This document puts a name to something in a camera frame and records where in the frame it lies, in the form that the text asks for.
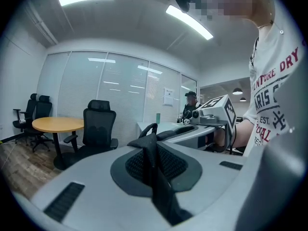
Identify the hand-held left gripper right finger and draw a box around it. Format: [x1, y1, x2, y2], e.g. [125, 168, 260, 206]
[156, 141, 252, 231]

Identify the person's white printed shirt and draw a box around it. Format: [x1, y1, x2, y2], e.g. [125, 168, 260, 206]
[242, 0, 308, 158]

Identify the round wooden table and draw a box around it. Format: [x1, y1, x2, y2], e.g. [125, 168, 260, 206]
[31, 116, 85, 171]

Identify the person's right hand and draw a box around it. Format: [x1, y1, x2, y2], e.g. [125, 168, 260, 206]
[206, 128, 229, 153]

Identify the person's right forearm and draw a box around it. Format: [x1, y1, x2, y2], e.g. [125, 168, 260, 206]
[233, 118, 255, 149]

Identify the white floor cable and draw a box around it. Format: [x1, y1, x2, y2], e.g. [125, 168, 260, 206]
[0, 140, 19, 172]

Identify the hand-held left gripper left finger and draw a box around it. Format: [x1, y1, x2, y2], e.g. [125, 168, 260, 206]
[30, 145, 174, 231]

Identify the black mesh office chair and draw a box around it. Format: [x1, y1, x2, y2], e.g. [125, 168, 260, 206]
[63, 99, 119, 171]

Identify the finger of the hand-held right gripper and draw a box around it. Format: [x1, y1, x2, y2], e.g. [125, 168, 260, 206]
[166, 124, 200, 132]
[160, 126, 218, 151]

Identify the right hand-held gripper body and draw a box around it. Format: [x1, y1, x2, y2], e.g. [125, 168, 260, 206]
[191, 94, 238, 139]

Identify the paper notice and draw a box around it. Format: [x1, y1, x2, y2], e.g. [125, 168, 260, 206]
[162, 87, 175, 107]

